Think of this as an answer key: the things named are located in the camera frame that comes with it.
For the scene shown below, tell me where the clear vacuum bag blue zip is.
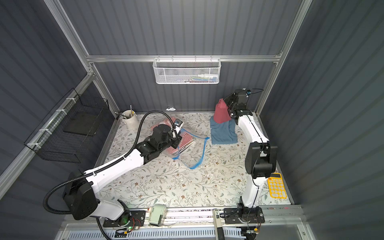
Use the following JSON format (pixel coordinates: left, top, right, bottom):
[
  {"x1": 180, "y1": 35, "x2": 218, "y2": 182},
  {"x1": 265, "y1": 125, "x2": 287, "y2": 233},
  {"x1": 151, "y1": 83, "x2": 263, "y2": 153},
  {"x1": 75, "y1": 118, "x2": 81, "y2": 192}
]
[{"x1": 149, "y1": 114, "x2": 209, "y2": 170}]

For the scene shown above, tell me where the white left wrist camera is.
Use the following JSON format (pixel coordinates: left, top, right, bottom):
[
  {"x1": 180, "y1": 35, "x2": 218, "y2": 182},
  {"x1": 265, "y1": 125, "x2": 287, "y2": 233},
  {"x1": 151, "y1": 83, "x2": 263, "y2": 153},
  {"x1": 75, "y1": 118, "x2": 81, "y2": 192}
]
[{"x1": 174, "y1": 119, "x2": 184, "y2": 134}]

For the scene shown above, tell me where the small green white box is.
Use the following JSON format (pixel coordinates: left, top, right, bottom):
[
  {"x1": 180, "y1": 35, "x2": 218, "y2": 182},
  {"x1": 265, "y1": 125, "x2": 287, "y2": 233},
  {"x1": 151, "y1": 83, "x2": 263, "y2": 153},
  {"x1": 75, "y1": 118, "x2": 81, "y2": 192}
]
[{"x1": 149, "y1": 204, "x2": 167, "y2": 227}]

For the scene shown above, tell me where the black wire basket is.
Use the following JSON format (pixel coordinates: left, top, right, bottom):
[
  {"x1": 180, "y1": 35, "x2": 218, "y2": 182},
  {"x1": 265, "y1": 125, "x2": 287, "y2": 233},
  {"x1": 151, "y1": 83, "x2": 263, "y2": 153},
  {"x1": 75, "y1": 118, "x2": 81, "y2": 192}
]
[{"x1": 24, "y1": 90, "x2": 110, "y2": 164}]

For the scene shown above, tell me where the striped folded garment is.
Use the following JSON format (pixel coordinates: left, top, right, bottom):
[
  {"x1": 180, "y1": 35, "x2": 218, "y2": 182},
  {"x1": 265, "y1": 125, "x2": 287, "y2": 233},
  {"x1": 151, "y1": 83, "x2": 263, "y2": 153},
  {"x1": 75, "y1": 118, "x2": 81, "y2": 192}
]
[{"x1": 150, "y1": 117, "x2": 195, "y2": 158}]

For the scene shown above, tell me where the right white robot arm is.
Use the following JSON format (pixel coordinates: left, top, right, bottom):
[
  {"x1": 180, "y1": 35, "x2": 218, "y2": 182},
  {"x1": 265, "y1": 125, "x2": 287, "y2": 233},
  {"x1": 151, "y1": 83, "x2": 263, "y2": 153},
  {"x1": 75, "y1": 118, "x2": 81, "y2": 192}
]
[{"x1": 224, "y1": 88, "x2": 278, "y2": 227}]

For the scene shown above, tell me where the yellow calculator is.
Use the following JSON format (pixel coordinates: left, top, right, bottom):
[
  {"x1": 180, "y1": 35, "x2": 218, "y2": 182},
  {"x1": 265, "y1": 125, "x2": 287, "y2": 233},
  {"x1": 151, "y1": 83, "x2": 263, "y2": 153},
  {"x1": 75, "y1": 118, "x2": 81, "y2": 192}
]
[{"x1": 267, "y1": 173, "x2": 288, "y2": 199}]

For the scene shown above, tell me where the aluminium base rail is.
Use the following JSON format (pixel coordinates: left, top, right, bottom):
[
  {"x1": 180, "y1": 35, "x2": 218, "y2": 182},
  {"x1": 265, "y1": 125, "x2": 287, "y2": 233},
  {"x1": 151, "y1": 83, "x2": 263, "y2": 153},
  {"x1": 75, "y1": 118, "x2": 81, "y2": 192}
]
[{"x1": 55, "y1": 206, "x2": 314, "y2": 240}]

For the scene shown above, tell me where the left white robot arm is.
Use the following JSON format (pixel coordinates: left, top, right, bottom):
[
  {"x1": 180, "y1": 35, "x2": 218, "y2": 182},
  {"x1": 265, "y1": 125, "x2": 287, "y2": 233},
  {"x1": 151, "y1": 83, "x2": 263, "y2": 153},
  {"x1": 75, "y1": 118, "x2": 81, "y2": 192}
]
[{"x1": 63, "y1": 119, "x2": 184, "y2": 221}]

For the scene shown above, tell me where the red ribbed garment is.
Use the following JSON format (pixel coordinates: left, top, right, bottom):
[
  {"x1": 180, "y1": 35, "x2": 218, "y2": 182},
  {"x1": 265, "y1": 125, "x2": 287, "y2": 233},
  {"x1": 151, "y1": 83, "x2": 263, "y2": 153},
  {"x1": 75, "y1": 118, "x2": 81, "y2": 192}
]
[{"x1": 214, "y1": 98, "x2": 231, "y2": 124}]

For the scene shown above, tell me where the white cup with tools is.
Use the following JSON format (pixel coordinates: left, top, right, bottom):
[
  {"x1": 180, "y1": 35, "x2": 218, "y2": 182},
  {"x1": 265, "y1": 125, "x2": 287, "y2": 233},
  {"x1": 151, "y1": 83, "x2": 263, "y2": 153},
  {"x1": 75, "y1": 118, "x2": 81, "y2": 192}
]
[{"x1": 115, "y1": 105, "x2": 139, "y2": 130}]

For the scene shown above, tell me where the black corrugated cable conduit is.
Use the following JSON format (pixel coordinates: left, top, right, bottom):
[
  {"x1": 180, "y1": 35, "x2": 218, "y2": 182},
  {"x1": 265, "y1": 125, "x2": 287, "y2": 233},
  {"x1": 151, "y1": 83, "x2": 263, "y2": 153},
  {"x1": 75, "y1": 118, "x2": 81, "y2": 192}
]
[{"x1": 42, "y1": 110, "x2": 176, "y2": 215}]

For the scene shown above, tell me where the blue tank top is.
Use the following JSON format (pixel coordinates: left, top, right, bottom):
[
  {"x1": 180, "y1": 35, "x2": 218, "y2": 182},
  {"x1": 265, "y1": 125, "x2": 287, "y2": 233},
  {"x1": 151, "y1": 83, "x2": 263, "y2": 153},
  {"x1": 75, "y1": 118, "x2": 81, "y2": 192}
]
[{"x1": 210, "y1": 117, "x2": 238, "y2": 145}]

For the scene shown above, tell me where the white wire basket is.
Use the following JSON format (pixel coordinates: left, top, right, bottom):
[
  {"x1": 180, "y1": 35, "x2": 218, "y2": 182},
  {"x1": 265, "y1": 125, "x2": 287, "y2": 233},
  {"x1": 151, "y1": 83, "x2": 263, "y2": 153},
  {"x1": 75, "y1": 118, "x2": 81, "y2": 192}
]
[{"x1": 153, "y1": 59, "x2": 222, "y2": 85}]

